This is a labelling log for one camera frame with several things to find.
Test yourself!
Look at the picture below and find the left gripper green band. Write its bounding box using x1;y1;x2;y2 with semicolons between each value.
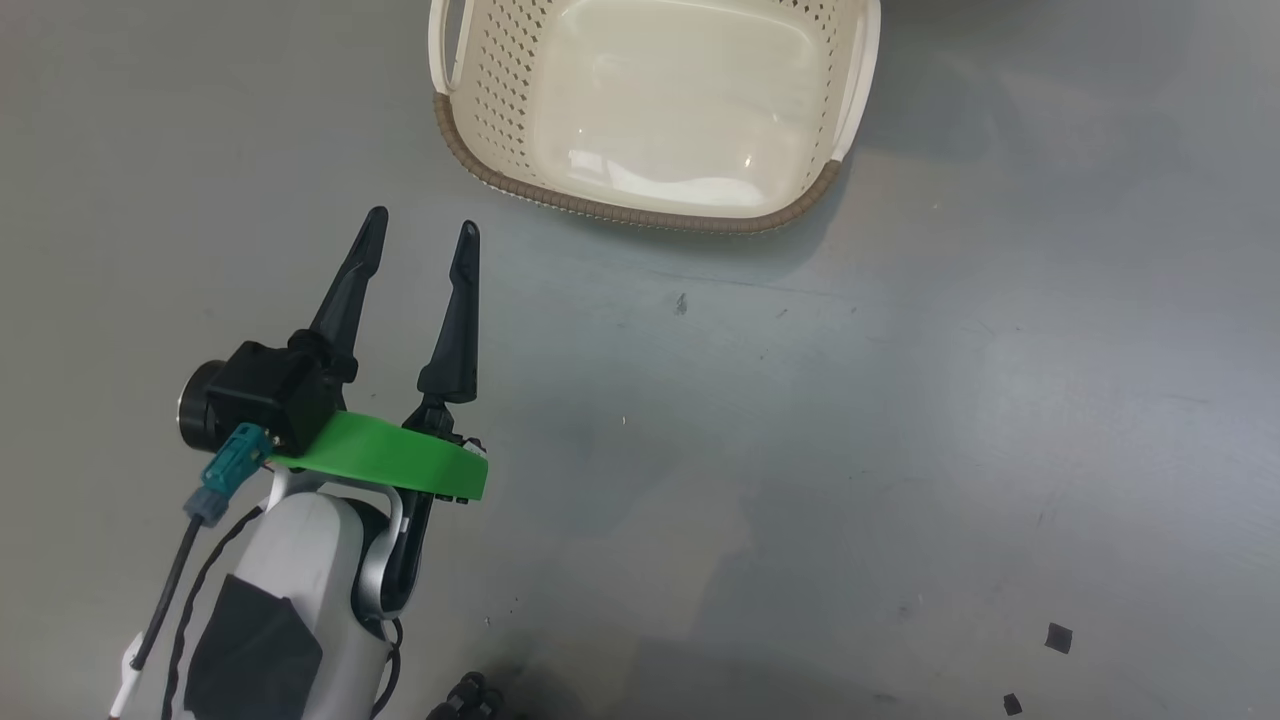
268;206;490;593

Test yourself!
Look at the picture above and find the cream perforated laundry basket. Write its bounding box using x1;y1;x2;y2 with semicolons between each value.
428;0;883;235

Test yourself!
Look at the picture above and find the left camera cable teal connector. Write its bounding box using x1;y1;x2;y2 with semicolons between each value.
128;424;273;673

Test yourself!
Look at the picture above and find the braided black left arm cable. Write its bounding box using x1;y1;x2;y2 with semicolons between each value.
160;505;266;720

